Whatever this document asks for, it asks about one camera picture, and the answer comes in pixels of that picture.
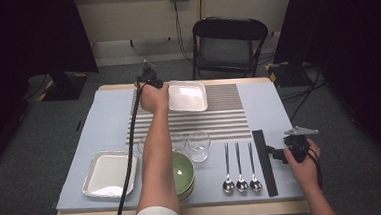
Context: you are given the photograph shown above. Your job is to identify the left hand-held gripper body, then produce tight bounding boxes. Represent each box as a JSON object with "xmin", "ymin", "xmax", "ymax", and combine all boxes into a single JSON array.
[{"xmin": 134, "ymin": 57, "xmax": 165, "ymax": 92}]

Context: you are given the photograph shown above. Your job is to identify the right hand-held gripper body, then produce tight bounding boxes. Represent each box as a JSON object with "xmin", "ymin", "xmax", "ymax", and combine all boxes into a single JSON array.
[{"xmin": 282, "ymin": 124, "xmax": 321, "ymax": 165}]

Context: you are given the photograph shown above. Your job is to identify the bundle of black chopsticks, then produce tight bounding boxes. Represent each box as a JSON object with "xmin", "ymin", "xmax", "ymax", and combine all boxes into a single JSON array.
[{"xmin": 251, "ymin": 127, "xmax": 280, "ymax": 199}]

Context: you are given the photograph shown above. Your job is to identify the silver spoon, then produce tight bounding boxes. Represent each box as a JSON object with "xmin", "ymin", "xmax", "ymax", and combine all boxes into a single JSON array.
[
  {"xmin": 219, "ymin": 142, "xmax": 237, "ymax": 195},
  {"xmin": 233, "ymin": 141, "xmax": 250, "ymax": 194},
  {"xmin": 246, "ymin": 140, "xmax": 264, "ymax": 194}
]

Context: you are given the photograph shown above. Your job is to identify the person's left hand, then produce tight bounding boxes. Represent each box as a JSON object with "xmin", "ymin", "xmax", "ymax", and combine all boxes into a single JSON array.
[{"xmin": 137, "ymin": 81, "xmax": 173, "ymax": 117}]

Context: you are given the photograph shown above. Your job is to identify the person's right hand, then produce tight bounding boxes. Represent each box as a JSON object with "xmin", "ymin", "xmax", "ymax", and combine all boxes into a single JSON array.
[{"xmin": 282, "ymin": 139, "xmax": 325, "ymax": 197}]

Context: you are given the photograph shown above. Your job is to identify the striped woven placemat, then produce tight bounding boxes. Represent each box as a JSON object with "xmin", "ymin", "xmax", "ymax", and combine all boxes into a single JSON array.
[{"xmin": 122, "ymin": 82, "xmax": 253, "ymax": 147}]

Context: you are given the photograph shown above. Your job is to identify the black stand base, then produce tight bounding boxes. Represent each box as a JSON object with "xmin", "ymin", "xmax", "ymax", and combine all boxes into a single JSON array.
[
  {"xmin": 264, "ymin": 59, "xmax": 312, "ymax": 89},
  {"xmin": 35, "ymin": 69, "xmax": 91, "ymax": 103}
]

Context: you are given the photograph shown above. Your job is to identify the black folding chair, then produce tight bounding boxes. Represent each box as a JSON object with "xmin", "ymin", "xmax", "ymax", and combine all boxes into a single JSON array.
[{"xmin": 188, "ymin": 13, "xmax": 273, "ymax": 81}]

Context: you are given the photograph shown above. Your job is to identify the black curtain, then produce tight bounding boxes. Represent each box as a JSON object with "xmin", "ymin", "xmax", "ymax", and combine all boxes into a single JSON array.
[
  {"xmin": 0, "ymin": 0, "xmax": 105, "ymax": 173},
  {"xmin": 270, "ymin": 0, "xmax": 381, "ymax": 180}
]

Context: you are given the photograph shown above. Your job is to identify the right hand-held gripper cable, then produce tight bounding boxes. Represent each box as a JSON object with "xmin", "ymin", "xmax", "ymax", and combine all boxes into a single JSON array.
[{"xmin": 308, "ymin": 145, "xmax": 326, "ymax": 194}]

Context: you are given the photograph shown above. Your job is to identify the hand-held gripper cable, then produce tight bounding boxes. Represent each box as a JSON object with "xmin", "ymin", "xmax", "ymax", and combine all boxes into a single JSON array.
[
  {"xmin": 308, "ymin": 145, "xmax": 326, "ymax": 194},
  {"xmin": 104, "ymin": 79, "xmax": 153, "ymax": 215}
]

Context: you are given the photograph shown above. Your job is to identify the black floor cables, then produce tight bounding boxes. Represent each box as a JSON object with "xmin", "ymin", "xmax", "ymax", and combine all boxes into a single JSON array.
[{"xmin": 277, "ymin": 63, "xmax": 330, "ymax": 123}]

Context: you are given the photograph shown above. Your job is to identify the black wall cable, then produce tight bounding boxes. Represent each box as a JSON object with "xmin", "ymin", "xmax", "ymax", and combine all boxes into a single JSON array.
[{"xmin": 171, "ymin": 0, "xmax": 194, "ymax": 65}]

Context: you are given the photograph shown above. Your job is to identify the left hand-held gripper cable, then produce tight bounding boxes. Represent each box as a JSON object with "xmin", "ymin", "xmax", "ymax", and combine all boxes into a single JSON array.
[{"xmin": 104, "ymin": 79, "xmax": 153, "ymax": 215}]

